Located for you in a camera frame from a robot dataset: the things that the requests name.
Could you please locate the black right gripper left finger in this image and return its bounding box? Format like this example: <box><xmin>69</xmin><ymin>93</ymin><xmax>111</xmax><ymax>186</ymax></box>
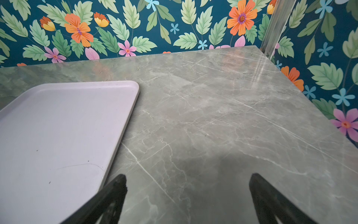
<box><xmin>62</xmin><ymin>174</ymin><xmax>128</xmax><ymax>224</ymax></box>

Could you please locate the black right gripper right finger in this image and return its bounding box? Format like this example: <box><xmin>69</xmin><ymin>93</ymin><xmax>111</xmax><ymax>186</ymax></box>
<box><xmin>249</xmin><ymin>173</ymin><xmax>316</xmax><ymax>224</ymax></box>

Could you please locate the lilac rectangular tray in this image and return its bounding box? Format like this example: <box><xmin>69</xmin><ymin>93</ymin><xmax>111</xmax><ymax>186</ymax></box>
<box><xmin>1</xmin><ymin>81</ymin><xmax>139</xmax><ymax>224</ymax></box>

